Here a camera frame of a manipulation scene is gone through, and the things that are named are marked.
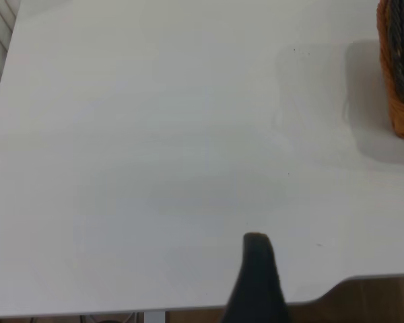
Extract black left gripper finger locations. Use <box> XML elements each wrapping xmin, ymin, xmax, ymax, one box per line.
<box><xmin>220</xmin><ymin>232</ymin><xmax>292</xmax><ymax>323</ymax></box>

